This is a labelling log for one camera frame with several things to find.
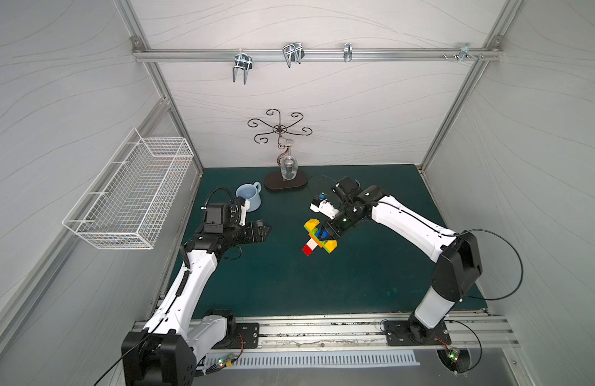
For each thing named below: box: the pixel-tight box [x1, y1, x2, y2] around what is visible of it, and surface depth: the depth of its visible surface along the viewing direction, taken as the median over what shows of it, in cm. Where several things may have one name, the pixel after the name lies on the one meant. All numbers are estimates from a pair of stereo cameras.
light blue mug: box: [235, 181, 263, 213], surface depth 106 cm
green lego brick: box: [303, 225, 328, 250], surface depth 80 cm
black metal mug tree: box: [246, 108, 313, 191], surface depth 95 cm
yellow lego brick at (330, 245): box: [324, 239, 338, 254], surface depth 78 cm
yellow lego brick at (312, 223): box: [305, 218, 321, 231], surface depth 80 cm
